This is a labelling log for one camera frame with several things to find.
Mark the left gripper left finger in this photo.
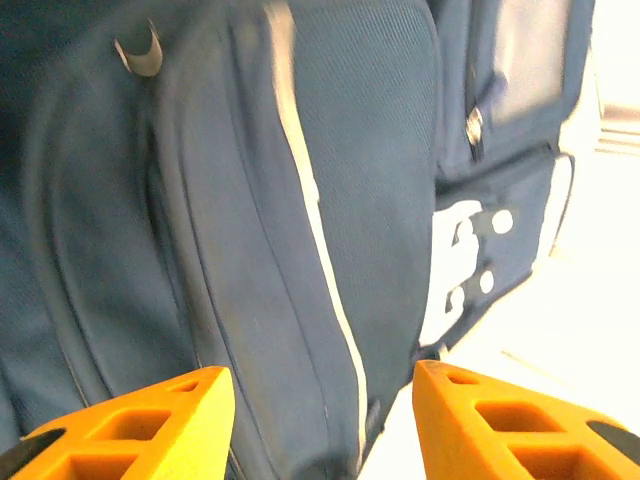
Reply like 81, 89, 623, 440
0, 365, 236, 480

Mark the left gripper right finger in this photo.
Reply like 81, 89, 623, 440
412, 359, 640, 480

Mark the navy blue backpack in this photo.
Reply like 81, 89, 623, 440
0, 0, 596, 480

